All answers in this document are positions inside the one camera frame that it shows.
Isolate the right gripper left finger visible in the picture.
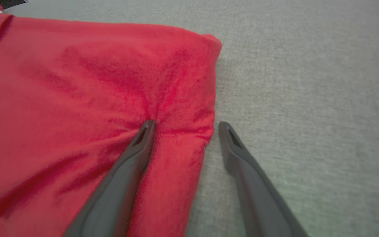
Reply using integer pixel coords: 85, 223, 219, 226
63, 120, 157, 237

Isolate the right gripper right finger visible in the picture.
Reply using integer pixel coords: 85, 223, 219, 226
218, 122, 308, 237

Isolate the red and white basketball jersey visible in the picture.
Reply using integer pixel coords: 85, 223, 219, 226
0, 0, 223, 237

